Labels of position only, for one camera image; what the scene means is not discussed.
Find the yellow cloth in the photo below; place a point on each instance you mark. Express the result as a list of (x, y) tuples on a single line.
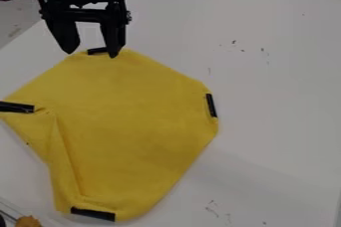
[(120, 131)]

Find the yellow toy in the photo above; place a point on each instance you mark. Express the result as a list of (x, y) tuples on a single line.
[(27, 221)]

